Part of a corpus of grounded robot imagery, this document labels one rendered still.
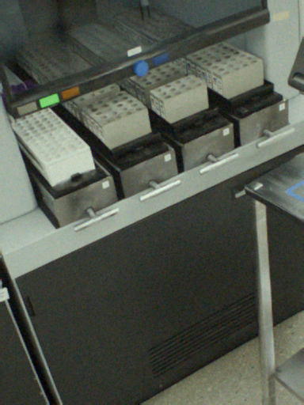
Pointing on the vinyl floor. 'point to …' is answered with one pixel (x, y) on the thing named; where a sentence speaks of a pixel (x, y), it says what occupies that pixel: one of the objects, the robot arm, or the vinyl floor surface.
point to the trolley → (260, 253)
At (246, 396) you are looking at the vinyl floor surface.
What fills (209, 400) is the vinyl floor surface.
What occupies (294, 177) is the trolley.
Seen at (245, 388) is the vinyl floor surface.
